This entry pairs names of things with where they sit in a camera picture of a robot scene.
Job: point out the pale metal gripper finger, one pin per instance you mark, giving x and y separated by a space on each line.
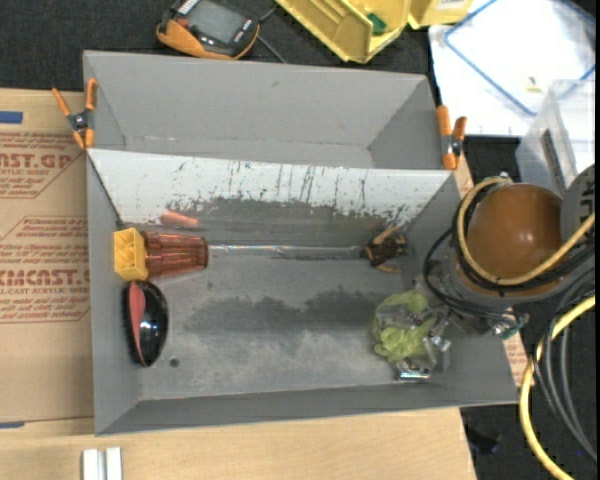
436 350
420 318

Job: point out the yellow-green cloth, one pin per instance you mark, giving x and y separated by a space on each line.
395 340

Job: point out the brown and yellow toy animal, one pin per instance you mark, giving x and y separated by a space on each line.
385 250

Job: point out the grey metal bin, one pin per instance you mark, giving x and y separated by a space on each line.
280 318

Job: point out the orange-brown clear plastic cup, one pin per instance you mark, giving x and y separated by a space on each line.
177 255

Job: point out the orange carrot-shaped thing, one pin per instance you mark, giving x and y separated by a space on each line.
180 219

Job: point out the yellow toy brick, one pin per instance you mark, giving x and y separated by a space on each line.
130 254

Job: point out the brown cardboard board, red print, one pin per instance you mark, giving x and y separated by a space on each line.
35 358

